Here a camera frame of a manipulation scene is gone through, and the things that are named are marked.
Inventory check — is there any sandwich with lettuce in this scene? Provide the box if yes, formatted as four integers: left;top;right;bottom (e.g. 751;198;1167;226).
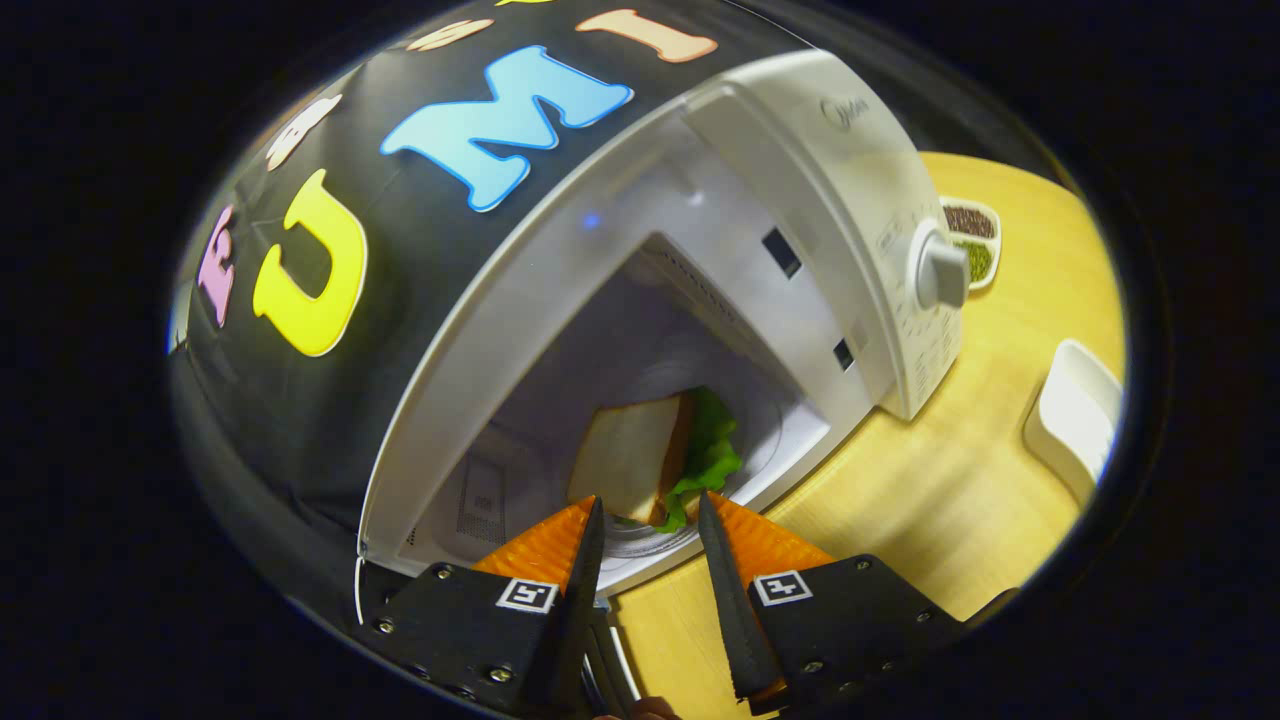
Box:
567;388;743;533

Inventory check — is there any white microwave oven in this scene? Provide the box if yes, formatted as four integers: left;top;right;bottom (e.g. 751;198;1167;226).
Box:
355;48;969;716

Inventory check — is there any white rectangular dish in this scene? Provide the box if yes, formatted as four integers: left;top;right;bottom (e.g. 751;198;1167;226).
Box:
1022;340;1123;506

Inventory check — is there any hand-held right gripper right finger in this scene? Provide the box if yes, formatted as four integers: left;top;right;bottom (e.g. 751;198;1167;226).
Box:
697;490;966;713

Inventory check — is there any white divided dish of beans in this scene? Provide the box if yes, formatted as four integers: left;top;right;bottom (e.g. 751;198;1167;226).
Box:
940;196;1003;293

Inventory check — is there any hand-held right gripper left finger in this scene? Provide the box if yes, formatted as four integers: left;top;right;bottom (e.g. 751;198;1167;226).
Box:
350;495;608;716

